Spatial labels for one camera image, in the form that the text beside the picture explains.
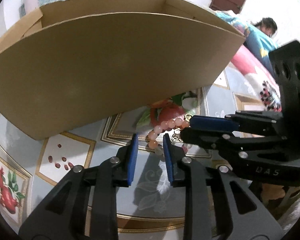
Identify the brown cardboard box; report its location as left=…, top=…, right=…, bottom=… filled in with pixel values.
left=0, top=0, right=245, bottom=140

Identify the pink bead bracelet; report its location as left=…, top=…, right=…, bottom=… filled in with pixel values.
left=145, top=116, right=191, bottom=156

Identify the fruit pattern tablecloth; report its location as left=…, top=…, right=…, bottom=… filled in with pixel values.
left=0, top=62, right=286, bottom=233

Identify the person lying in bed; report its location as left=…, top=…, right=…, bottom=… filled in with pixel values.
left=253, top=17, right=277, bottom=37

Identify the pink floral blanket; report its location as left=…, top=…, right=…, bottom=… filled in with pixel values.
left=231, top=45, right=282, bottom=112

